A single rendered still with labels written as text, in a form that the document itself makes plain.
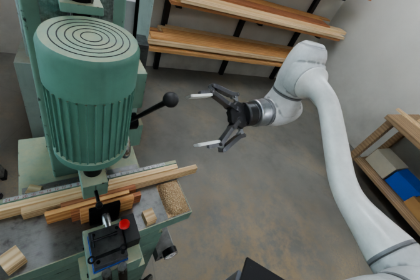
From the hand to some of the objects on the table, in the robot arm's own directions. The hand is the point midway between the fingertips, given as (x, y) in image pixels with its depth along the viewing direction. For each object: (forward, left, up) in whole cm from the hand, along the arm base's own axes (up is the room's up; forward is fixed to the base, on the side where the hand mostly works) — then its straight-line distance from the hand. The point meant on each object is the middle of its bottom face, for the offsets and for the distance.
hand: (196, 120), depth 63 cm
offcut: (+28, +40, -40) cm, 63 cm away
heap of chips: (0, 0, -43) cm, 43 cm away
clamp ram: (+13, +21, -41) cm, 48 cm away
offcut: (+3, +12, -42) cm, 44 cm away
